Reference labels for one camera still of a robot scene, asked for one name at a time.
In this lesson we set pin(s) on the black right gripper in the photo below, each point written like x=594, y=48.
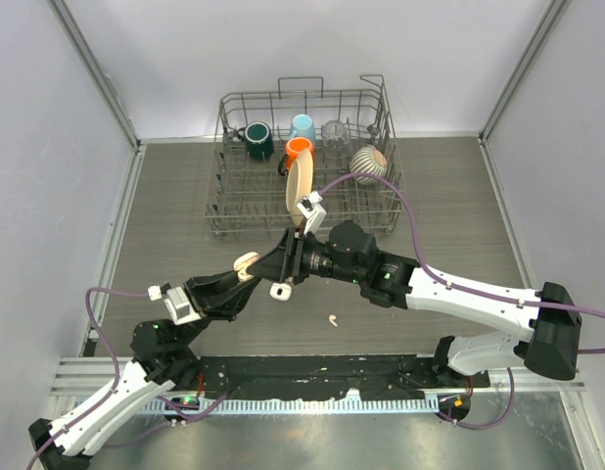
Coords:
x=280, y=263

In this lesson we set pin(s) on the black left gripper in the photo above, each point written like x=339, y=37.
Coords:
x=213, y=301

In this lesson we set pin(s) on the white earbud charging case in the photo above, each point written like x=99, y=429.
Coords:
x=280, y=292

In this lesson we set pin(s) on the pink earbud charging case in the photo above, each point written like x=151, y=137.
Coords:
x=242, y=264

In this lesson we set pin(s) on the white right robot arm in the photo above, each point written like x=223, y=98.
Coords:
x=536, y=329

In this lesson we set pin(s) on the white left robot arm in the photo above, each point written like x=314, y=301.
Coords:
x=162, y=361

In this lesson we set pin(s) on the beige plate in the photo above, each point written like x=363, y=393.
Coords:
x=299, y=184

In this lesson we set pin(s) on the orange mug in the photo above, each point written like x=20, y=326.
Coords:
x=293, y=148

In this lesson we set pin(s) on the dark green mug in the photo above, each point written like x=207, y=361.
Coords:
x=258, y=141

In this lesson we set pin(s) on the clear glass cup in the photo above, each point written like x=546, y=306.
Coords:
x=335, y=139

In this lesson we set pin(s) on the striped ceramic bowl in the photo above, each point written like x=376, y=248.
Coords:
x=368, y=160

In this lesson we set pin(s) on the light blue mug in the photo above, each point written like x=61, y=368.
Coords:
x=302, y=126

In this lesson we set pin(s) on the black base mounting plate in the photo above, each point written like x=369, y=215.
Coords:
x=324, y=377

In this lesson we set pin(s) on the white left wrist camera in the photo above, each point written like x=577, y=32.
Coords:
x=179, y=306

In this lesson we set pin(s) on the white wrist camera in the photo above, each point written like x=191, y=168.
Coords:
x=179, y=306
x=312, y=212

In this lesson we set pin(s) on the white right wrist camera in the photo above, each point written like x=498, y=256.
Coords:
x=312, y=212

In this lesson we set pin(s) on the grey wire dish rack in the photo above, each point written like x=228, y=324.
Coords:
x=247, y=197

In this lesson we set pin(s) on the white slotted cable duct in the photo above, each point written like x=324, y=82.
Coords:
x=351, y=404

